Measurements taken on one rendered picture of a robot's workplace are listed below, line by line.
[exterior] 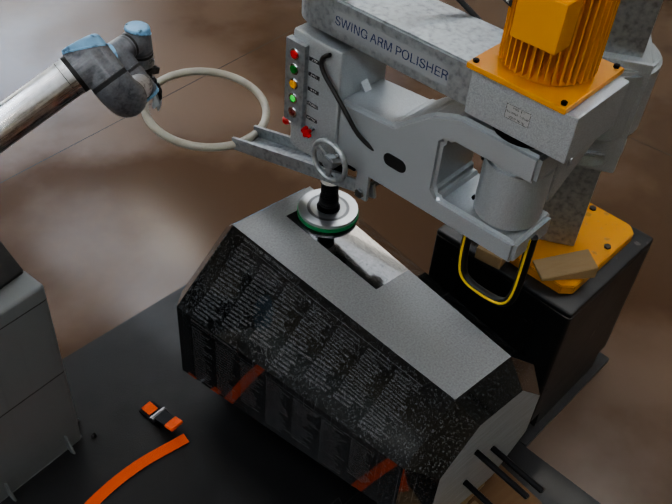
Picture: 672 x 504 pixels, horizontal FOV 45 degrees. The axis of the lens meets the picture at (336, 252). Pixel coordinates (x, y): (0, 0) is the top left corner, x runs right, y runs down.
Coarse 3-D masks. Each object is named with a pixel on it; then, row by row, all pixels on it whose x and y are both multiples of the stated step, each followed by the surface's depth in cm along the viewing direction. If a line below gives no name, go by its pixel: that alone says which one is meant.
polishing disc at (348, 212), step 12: (312, 192) 295; (300, 204) 289; (312, 204) 290; (348, 204) 291; (312, 216) 285; (324, 216) 285; (336, 216) 286; (348, 216) 286; (324, 228) 282; (336, 228) 283
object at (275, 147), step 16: (256, 128) 305; (240, 144) 298; (256, 144) 292; (272, 144) 301; (288, 144) 296; (272, 160) 289; (288, 160) 282; (304, 160) 277; (320, 176) 274; (336, 176) 268; (352, 176) 264
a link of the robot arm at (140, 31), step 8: (128, 24) 291; (136, 24) 292; (144, 24) 293; (128, 32) 289; (136, 32) 289; (144, 32) 290; (136, 40) 289; (144, 40) 292; (144, 48) 294; (152, 48) 298; (136, 56) 296; (144, 56) 296
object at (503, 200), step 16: (480, 176) 224; (496, 176) 215; (512, 176) 213; (544, 176) 214; (480, 192) 224; (496, 192) 218; (512, 192) 215; (528, 192) 215; (544, 192) 218; (480, 208) 226; (496, 208) 221; (512, 208) 219; (528, 208) 219; (496, 224) 224; (512, 224) 223; (528, 224) 224
